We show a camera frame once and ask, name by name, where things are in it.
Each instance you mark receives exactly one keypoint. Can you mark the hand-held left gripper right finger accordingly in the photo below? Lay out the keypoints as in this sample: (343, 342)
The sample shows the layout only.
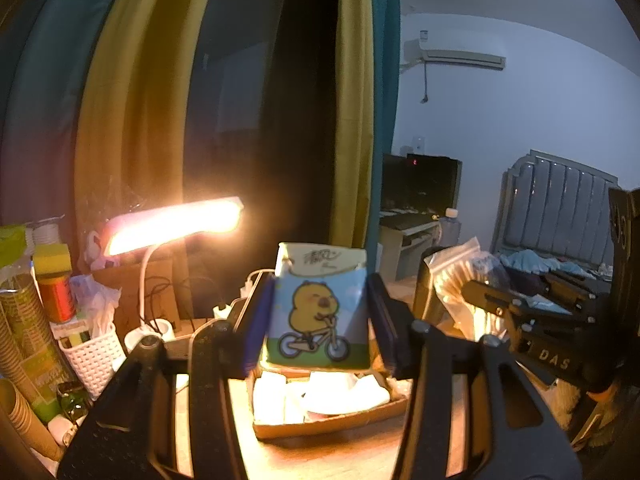
(382, 325)

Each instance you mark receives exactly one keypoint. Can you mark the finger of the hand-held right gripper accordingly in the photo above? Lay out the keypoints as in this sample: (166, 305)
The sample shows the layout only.
(487, 297)

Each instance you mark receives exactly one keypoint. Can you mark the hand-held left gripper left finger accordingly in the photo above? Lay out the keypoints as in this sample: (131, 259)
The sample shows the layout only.
(257, 330)

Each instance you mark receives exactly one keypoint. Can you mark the clear plastic bag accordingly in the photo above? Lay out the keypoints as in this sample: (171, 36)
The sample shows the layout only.
(452, 275)

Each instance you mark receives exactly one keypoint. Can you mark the tissue pack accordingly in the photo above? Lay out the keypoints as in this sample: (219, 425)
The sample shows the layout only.
(315, 310)

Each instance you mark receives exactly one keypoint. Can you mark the white knit cloth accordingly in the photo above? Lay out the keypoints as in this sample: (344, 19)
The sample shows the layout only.
(270, 400)

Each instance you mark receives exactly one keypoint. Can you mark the cardboard box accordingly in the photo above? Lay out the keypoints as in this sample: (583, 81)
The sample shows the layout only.
(330, 425)

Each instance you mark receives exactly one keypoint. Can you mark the brown plush toy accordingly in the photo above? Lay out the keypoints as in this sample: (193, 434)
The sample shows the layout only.
(567, 405)

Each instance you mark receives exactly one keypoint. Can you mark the steel tumbler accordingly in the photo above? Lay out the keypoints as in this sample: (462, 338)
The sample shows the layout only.
(424, 285)

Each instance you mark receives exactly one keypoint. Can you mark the blue bedding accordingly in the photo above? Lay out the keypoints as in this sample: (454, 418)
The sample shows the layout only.
(540, 265)

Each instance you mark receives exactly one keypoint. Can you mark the clear water bottle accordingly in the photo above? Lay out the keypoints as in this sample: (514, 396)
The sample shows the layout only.
(449, 225)

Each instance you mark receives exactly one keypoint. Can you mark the white television stand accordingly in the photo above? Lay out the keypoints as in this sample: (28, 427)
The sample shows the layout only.
(400, 240)

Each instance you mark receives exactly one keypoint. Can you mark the brown storage carton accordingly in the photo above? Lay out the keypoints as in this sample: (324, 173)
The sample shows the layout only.
(160, 285)

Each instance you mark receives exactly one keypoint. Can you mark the grey padded headboard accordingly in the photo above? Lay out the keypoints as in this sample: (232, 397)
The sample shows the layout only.
(555, 210)

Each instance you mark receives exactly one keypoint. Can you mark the black television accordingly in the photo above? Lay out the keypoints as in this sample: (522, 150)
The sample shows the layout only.
(420, 185)

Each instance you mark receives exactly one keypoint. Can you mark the white desk lamp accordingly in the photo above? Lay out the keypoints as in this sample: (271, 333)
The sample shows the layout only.
(175, 222)

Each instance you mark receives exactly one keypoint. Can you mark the white plastic basket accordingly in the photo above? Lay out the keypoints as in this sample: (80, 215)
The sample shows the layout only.
(95, 360)

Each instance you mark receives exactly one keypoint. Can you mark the red can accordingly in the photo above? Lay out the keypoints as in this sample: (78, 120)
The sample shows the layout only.
(56, 297)

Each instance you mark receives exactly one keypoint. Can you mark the teal curtain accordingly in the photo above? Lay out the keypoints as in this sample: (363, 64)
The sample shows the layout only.
(40, 85)
(385, 110)

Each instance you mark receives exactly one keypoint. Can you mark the yellow curtain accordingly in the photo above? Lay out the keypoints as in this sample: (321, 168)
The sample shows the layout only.
(355, 110)
(135, 110)

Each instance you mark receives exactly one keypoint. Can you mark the stacked paper cups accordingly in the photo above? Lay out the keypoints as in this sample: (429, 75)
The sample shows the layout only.
(25, 340)

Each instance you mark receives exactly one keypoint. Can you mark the white air conditioner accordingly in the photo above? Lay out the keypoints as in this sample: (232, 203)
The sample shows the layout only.
(455, 55)

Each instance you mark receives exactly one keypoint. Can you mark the stack of paper cups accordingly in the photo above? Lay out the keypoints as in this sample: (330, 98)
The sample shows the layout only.
(25, 420)

